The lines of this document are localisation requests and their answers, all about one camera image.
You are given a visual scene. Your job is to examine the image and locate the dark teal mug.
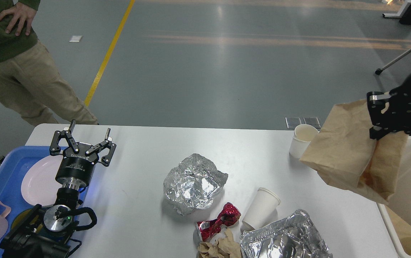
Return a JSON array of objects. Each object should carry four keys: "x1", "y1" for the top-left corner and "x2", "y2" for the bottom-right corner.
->
[{"x1": 10, "y1": 209, "x2": 44, "y2": 234}]

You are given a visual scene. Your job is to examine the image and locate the crushed red can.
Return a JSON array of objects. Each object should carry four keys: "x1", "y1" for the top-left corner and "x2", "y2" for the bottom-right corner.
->
[{"x1": 196, "y1": 202, "x2": 242, "y2": 242}]

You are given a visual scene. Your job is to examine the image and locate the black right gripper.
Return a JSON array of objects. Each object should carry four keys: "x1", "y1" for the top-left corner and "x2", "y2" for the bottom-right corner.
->
[{"x1": 366, "y1": 74, "x2": 411, "y2": 140}]

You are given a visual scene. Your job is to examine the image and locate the brown paper bag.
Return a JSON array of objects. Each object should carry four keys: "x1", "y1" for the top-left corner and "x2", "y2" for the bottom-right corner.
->
[
  {"x1": 300, "y1": 100, "x2": 408, "y2": 205},
  {"x1": 385, "y1": 206, "x2": 411, "y2": 255}
]

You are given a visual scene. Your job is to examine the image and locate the person in khaki trousers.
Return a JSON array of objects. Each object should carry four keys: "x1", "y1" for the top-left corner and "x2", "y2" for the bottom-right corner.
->
[{"x1": 0, "y1": 0, "x2": 98, "y2": 126}]

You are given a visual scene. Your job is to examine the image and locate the crumpled aluminium foil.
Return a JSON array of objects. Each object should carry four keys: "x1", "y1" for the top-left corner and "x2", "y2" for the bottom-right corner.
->
[{"x1": 163, "y1": 153, "x2": 229, "y2": 216}]

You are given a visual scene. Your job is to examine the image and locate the crumpled brown paper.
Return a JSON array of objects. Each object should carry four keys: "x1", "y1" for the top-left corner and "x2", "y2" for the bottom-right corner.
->
[{"x1": 197, "y1": 229, "x2": 242, "y2": 258}]

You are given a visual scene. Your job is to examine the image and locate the floor outlet plates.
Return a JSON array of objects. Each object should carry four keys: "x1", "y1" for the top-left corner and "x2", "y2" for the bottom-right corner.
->
[{"x1": 285, "y1": 116, "x2": 321, "y2": 130}]

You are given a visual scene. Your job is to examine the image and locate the white paper cup upright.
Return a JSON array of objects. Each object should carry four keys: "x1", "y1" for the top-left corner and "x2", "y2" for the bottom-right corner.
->
[{"x1": 289, "y1": 124, "x2": 319, "y2": 159}]

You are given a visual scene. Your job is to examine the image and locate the aluminium foil tray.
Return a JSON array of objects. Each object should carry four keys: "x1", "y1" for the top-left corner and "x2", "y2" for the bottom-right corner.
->
[{"x1": 239, "y1": 209, "x2": 333, "y2": 258}]

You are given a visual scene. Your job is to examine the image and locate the white paper cup lying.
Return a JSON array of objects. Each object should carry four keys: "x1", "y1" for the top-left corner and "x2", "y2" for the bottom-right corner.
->
[{"x1": 241, "y1": 187, "x2": 281, "y2": 231}]

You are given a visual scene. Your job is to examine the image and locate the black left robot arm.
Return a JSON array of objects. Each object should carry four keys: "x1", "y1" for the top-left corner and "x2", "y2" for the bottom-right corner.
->
[{"x1": 0, "y1": 120, "x2": 116, "y2": 258}]

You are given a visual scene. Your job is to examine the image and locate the blue plastic tray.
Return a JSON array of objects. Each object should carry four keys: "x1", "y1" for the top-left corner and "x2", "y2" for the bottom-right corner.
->
[{"x1": 0, "y1": 145, "x2": 95, "y2": 258}]

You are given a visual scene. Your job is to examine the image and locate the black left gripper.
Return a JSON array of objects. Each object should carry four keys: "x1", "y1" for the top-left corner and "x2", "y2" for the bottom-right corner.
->
[{"x1": 50, "y1": 119, "x2": 117, "y2": 188}]

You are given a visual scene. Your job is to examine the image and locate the pink plate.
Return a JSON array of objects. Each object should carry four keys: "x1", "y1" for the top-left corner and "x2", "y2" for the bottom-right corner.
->
[{"x1": 21, "y1": 156, "x2": 63, "y2": 207}]

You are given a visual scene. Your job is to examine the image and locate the white desk leg far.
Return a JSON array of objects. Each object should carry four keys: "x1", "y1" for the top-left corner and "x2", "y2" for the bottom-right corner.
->
[{"x1": 382, "y1": 0, "x2": 411, "y2": 25}]

